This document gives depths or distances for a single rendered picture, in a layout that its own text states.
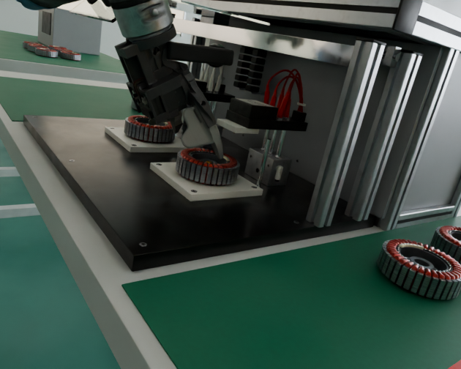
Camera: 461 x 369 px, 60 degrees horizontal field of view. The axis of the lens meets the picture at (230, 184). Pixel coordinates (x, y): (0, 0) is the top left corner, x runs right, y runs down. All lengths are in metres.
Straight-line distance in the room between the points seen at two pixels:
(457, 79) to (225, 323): 0.59
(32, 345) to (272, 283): 1.11
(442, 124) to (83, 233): 0.64
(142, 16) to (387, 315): 0.48
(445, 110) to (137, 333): 0.64
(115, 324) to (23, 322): 1.18
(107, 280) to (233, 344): 0.15
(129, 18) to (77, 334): 1.17
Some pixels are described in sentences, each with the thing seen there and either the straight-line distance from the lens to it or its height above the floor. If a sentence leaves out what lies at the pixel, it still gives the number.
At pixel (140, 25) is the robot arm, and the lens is 0.58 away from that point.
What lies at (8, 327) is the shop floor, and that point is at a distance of 1.59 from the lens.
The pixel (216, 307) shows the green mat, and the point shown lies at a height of 0.75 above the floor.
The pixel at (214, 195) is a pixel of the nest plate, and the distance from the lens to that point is 0.65.
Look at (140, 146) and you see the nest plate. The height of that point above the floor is 0.78.
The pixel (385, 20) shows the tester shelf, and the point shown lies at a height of 1.08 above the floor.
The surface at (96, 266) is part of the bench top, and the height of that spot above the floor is 0.75.
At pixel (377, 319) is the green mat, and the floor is 0.75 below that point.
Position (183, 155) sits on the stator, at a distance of 0.69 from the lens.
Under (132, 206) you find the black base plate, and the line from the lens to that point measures 0.59.
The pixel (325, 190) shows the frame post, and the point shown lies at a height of 0.83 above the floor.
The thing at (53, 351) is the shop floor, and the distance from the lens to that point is 1.49.
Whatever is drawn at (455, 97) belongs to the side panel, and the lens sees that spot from 0.84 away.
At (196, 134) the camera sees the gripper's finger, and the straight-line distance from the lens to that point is 0.61.
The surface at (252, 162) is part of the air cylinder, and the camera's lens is 0.81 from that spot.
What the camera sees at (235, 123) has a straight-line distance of 0.73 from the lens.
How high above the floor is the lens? 1.01
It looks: 19 degrees down
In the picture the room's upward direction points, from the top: 12 degrees clockwise
